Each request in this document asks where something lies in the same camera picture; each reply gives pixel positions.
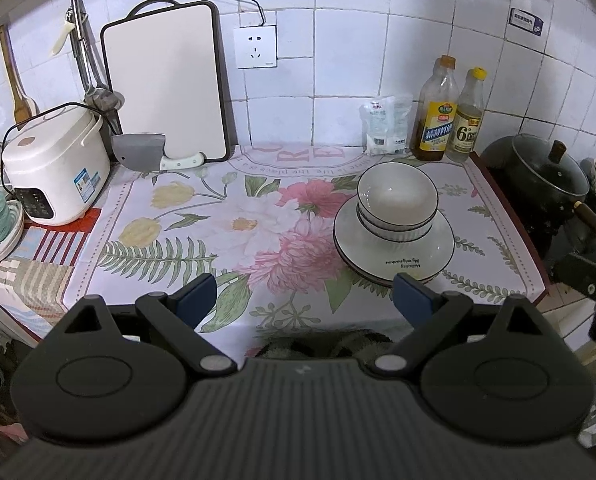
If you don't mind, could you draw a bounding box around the wooden spatula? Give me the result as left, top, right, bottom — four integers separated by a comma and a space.
0, 25, 39, 123

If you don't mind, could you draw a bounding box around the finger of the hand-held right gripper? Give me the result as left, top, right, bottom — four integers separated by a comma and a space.
550, 252, 596, 301

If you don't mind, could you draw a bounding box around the metal ladle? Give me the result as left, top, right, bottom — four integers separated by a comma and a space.
68, 0, 126, 111

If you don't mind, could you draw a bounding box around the white wall socket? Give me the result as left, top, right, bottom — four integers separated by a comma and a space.
234, 25, 277, 69

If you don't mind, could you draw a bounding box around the clear vinegar bottle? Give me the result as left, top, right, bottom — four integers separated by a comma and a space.
447, 68, 487, 163

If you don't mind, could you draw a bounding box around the floral tablecloth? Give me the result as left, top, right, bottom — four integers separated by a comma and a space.
60, 144, 551, 356

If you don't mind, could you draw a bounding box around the white rice cooker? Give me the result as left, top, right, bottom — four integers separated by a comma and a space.
2, 102, 111, 226

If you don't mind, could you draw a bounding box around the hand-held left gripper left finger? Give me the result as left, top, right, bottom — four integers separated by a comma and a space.
64, 273, 239, 375

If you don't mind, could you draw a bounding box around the white cutting board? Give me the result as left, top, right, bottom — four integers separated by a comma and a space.
100, 0, 231, 163

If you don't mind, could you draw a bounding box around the white plastic bag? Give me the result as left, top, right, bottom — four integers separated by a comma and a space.
388, 96, 415, 155
360, 101, 396, 157

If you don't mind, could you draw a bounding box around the green strainer on dish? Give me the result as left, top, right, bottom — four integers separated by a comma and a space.
0, 200, 25, 265

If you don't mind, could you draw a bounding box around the glass pot lid brown knob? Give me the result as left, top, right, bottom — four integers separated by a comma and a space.
512, 135, 591, 198

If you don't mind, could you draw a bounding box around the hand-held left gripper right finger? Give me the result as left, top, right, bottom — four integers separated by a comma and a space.
369, 272, 543, 375

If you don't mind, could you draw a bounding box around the white black-rimmed plate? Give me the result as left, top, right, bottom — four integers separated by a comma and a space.
334, 194, 455, 273

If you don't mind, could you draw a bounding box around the black gas stove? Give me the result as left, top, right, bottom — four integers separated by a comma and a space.
498, 175, 596, 272

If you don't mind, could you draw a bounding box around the black cooking pot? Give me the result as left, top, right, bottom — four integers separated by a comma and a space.
480, 134, 596, 251

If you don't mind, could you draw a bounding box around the cream-handled hanging utensil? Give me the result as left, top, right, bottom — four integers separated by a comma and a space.
52, 10, 76, 57

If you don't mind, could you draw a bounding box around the striped cloth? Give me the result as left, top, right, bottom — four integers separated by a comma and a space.
0, 207, 101, 331

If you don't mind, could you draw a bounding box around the wall sticker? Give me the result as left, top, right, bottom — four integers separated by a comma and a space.
509, 7, 546, 37

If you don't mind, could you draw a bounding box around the yellow-label oil bottle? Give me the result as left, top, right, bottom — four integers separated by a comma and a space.
410, 56, 458, 162

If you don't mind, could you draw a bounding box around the white-handled cleaver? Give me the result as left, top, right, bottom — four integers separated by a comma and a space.
110, 132, 207, 172

